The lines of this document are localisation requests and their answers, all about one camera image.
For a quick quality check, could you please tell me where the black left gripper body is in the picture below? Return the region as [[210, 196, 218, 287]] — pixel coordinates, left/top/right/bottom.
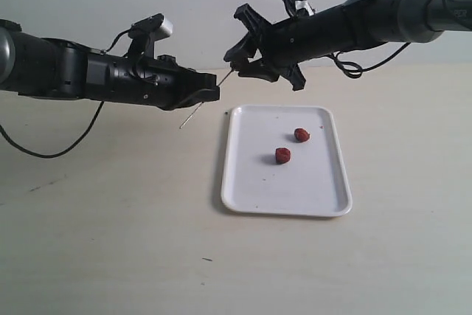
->
[[85, 55, 199, 111]]

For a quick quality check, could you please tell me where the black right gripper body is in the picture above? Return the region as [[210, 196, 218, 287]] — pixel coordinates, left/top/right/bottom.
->
[[234, 4, 354, 91]]

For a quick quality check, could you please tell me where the thin wooden skewer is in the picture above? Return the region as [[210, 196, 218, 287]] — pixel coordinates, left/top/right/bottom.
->
[[178, 69, 235, 130]]

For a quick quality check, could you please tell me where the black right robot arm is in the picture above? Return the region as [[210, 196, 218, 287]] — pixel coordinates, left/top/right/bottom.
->
[[223, 0, 471, 91]]

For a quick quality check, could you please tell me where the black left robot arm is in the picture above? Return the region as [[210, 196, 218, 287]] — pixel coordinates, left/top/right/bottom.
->
[[1, 13, 220, 111]]

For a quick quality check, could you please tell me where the white plastic tray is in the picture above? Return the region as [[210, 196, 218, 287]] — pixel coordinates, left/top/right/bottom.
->
[[221, 105, 353, 218]]

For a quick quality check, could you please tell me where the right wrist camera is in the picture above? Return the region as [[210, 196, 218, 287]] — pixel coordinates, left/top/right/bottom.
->
[[282, 0, 316, 18]]

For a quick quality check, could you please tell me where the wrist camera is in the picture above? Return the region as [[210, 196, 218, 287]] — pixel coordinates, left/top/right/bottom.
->
[[127, 13, 173, 59], [282, 0, 316, 18]]

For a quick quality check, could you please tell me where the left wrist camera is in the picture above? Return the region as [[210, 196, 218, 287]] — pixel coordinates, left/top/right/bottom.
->
[[127, 13, 173, 59]]

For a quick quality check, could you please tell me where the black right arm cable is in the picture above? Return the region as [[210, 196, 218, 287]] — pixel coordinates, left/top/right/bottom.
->
[[324, 41, 412, 80]]

